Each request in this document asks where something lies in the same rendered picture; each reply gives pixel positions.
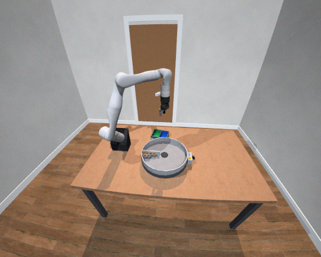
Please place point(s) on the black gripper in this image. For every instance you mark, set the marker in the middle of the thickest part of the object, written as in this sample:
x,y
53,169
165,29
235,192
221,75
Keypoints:
x,y
164,98

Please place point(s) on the grey round turntable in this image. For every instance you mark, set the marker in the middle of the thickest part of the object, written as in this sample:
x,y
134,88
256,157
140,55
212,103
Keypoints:
x,y
171,157

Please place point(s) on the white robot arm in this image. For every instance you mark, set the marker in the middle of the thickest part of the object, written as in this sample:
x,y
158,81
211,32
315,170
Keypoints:
x,y
122,81

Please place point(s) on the green and blue divided bin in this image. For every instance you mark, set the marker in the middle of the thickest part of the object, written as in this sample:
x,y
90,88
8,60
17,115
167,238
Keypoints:
x,y
159,134

